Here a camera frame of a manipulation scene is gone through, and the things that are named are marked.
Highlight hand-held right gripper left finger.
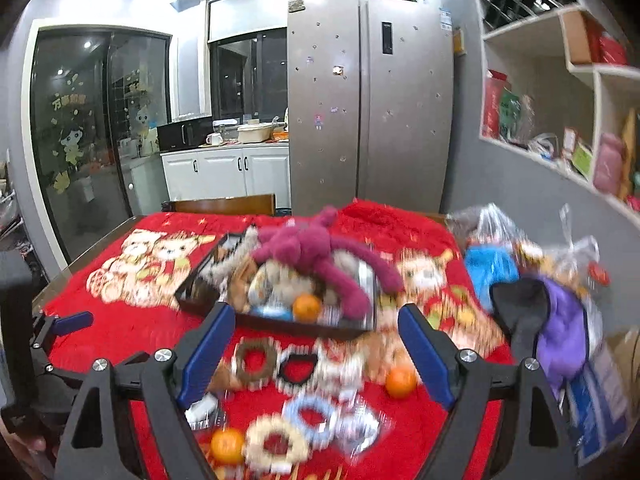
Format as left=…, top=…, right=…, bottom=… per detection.
left=52, top=302, right=236, bottom=480

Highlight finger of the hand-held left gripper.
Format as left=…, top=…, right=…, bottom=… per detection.
left=31, top=311, right=95, bottom=361

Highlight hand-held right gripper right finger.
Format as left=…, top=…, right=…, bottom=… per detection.
left=397, top=303, right=578, bottom=480

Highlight brown fuzzy scrunchie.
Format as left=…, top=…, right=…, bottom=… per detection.
left=232, top=337, right=278, bottom=386

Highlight orange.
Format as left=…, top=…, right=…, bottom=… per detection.
left=291, top=294, right=323, bottom=323
left=385, top=367, right=418, bottom=400
left=210, top=427, right=246, bottom=463

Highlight black tray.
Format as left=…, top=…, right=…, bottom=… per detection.
left=175, top=232, right=381, bottom=341

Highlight black lace scrunchie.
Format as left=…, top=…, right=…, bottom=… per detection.
left=274, top=350, right=319, bottom=386

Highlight cream ruffled scrunchie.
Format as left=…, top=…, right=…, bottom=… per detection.
left=243, top=417, right=310, bottom=473

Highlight blue fuzzy scrunchie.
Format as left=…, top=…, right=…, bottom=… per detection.
left=282, top=394, right=338, bottom=443

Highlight red printed blanket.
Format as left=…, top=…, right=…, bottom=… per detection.
left=32, top=199, right=516, bottom=480

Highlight black cloth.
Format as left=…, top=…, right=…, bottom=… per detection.
left=490, top=278, right=551, bottom=361

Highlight blue bag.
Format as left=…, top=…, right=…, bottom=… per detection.
left=464, top=244, right=521, bottom=311

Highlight clear plastic bag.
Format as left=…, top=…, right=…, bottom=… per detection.
left=450, top=203, right=526, bottom=256
left=520, top=205, right=608, bottom=311

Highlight purple cloth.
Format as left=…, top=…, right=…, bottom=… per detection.
left=532, top=275, right=593, bottom=403

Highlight pink plush toy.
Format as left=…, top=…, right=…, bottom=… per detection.
left=251, top=206, right=405, bottom=318

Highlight blue package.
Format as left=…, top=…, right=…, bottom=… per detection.
left=565, top=345, right=636, bottom=466

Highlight white kitchen cabinet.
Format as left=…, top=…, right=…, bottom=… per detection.
left=159, top=142, right=291, bottom=202

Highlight glass sliding door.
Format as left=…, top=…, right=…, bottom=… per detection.
left=22, top=20, right=173, bottom=273

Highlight black microwave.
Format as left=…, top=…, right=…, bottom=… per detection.
left=157, top=117, right=213, bottom=151

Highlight cream lidded container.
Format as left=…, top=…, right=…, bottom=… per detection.
left=236, top=122, right=273, bottom=143

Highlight silver refrigerator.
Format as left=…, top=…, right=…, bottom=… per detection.
left=286, top=0, right=456, bottom=216

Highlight green framed card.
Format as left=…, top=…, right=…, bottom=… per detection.
left=571, top=142, right=594, bottom=179

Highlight green box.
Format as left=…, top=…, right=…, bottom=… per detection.
left=500, top=89, right=522, bottom=141

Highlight red gift box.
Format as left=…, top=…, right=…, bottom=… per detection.
left=481, top=71, right=507, bottom=140

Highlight pink jar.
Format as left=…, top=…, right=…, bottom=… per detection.
left=594, top=133, right=626, bottom=195

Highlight dark window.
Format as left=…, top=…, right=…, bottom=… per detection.
left=206, top=27, right=289, bottom=118

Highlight white wall shelf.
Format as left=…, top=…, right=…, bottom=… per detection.
left=470, top=0, right=640, bottom=226

